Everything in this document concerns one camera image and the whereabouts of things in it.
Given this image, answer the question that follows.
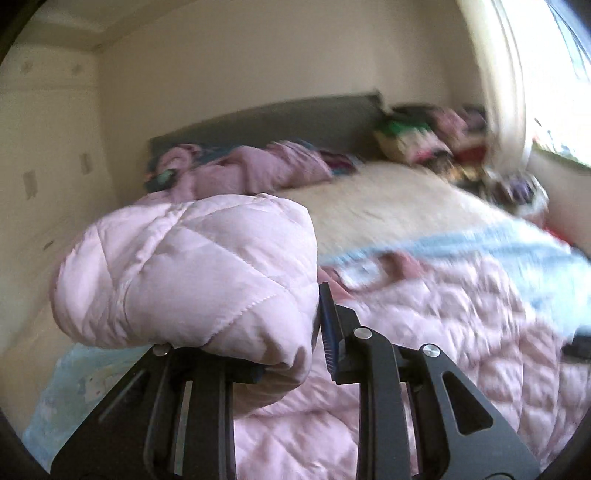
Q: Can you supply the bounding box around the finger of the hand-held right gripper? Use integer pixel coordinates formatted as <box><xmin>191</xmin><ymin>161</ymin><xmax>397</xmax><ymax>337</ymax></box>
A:
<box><xmin>561</xmin><ymin>329</ymin><xmax>591</xmax><ymax>360</ymax></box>

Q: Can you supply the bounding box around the cream wardrobe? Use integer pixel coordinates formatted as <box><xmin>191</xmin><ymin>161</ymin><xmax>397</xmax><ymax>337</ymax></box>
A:
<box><xmin>0</xmin><ymin>41</ymin><xmax>122</xmax><ymax>296</ymax></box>

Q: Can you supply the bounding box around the dark teal cloth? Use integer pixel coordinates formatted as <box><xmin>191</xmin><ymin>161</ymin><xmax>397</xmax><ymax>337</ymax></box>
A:
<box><xmin>144</xmin><ymin>168</ymin><xmax>179</xmax><ymax>191</ymax></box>

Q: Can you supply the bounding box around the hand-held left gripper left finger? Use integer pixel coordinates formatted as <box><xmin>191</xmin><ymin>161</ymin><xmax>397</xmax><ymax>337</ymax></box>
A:
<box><xmin>51</xmin><ymin>344</ymin><xmax>266</xmax><ymax>480</ymax></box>

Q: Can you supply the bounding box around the pile of folded clothes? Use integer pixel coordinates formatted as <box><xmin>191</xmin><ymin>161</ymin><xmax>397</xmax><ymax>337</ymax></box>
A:
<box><xmin>372</xmin><ymin>104</ymin><xmax>491</xmax><ymax>178</ymax></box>

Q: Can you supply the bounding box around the blue cartoon printed blanket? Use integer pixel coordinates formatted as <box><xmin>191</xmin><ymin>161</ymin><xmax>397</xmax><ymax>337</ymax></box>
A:
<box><xmin>23</xmin><ymin>219</ymin><xmax>591</xmax><ymax>469</ymax></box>

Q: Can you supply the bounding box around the pink quilted blanket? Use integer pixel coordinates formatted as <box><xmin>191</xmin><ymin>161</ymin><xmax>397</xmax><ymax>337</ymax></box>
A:
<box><xmin>51</xmin><ymin>193</ymin><xmax>591</xmax><ymax>480</ymax></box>

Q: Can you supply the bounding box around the window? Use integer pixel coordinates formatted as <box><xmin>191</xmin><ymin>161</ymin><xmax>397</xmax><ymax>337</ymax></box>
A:
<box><xmin>521</xmin><ymin>0</ymin><xmax>591</xmax><ymax>163</ymax></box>

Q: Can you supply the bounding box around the grey padded headboard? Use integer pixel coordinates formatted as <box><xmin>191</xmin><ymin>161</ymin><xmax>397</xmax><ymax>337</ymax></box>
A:
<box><xmin>148</xmin><ymin>90</ymin><xmax>386</xmax><ymax>162</ymax></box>

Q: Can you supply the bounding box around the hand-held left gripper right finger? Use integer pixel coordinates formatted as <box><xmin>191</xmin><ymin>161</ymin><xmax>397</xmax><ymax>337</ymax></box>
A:
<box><xmin>318</xmin><ymin>281</ymin><xmax>541</xmax><ymax>480</ymax></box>

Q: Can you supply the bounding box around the bed with beige sheet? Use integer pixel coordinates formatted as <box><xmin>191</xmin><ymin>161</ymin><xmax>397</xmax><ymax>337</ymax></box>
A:
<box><xmin>0</xmin><ymin>161</ymin><xmax>573</xmax><ymax>435</ymax></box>

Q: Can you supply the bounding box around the floral fabric bag of clothes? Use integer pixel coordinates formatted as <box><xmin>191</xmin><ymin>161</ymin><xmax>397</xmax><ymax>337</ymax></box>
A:
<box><xmin>488</xmin><ymin>171</ymin><xmax>551</xmax><ymax>219</ymax></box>

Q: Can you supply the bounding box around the cream curtain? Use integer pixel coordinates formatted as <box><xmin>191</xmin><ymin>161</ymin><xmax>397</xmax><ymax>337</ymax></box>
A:
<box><xmin>456</xmin><ymin>0</ymin><xmax>533</xmax><ymax>172</ymax></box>

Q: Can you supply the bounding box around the pink padded garment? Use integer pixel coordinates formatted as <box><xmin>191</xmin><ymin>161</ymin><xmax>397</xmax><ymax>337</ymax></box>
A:
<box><xmin>134</xmin><ymin>141</ymin><xmax>334</xmax><ymax>208</ymax></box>

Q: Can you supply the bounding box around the striped dark cloth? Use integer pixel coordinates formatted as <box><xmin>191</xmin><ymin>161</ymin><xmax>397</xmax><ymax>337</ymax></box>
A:
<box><xmin>323</xmin><ymin>150</ymin><xmax>366</xmax><ymax>177</ymax></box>

